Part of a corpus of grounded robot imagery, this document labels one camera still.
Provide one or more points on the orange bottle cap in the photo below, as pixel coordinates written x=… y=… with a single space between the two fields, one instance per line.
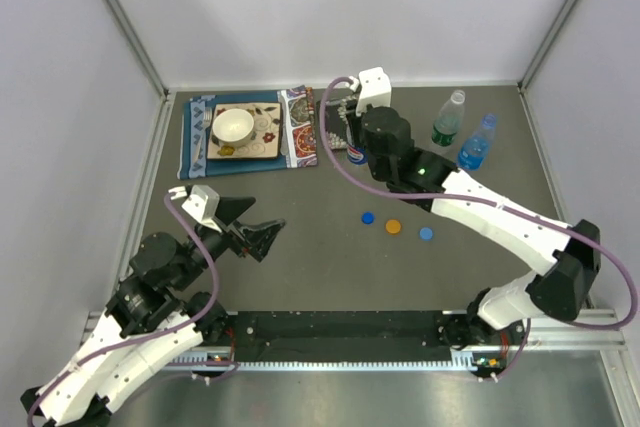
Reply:
x=393 y=227

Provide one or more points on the aluminium slotted rail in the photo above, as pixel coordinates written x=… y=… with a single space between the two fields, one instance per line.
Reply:
x=494 y=354

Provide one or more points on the left aluminium corner post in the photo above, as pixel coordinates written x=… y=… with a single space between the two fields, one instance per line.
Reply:
x=134 y=43

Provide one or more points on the blue patterned placemat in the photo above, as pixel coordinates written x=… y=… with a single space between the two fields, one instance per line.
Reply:
x=298 y=147

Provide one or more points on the silver fork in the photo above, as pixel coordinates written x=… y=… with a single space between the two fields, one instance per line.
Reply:
x=205 y=124

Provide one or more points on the green label water bottle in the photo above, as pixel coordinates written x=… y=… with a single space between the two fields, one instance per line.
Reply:
x=448 y=122

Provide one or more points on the beige floral square plate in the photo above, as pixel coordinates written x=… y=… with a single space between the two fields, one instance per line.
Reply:
x=265 y=141

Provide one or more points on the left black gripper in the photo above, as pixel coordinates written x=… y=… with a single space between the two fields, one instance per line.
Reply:
x=260 y=236

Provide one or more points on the red-blue label water bottle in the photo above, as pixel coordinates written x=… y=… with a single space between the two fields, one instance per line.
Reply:
x=356 y=155

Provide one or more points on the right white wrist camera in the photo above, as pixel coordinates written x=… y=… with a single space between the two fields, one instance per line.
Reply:
x=372 y=88

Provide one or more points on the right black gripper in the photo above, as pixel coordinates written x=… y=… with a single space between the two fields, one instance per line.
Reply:
x=355 y=123

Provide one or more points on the cream ceramic bowl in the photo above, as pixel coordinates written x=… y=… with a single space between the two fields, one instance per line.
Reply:
x=233 y=127

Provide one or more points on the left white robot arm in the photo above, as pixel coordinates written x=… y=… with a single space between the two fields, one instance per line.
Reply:
x=166 y=306

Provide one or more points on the dark blue bottle cap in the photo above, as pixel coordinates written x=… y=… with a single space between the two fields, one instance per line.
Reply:
x=368 y=218

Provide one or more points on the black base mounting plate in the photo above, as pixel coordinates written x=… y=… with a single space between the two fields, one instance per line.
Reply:
x=343 y=336

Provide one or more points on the aluminium corner post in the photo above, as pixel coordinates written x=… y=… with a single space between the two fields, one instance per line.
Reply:
x=541 y=53
x=134 y=43

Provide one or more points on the right aluminium corner post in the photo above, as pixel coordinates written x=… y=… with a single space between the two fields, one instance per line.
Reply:
x=541 y=53

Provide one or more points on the blue label water bottle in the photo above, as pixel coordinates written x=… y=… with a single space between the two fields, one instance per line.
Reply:
x=476 y=148

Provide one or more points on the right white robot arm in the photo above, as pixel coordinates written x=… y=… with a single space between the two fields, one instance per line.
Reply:
x=562 y=261

